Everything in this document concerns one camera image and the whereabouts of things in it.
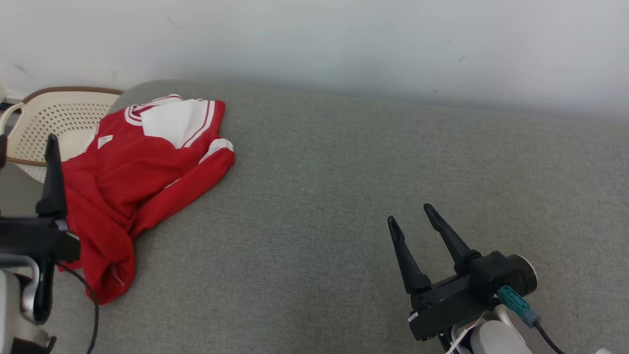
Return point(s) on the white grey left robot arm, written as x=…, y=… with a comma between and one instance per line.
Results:
x=10, y=305

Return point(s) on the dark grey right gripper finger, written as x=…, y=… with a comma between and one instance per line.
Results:
x=408, y=265
x=449, y=238

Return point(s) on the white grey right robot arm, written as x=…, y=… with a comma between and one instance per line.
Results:
x=496, y=341

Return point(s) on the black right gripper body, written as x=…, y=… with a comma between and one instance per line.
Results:
x=442, y=309

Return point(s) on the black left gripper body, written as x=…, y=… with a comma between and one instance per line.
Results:
x=29, y=236

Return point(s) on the beige perforated laundry basket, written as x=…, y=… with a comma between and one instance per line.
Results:
x=54, y=115

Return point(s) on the red white collared shirt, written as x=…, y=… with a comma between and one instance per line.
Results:
x=128, y=172

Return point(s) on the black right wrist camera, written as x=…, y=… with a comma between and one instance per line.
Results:
x=491, y=275

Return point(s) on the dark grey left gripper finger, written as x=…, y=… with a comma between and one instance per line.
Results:
x=53, y=182
x=2, y=150

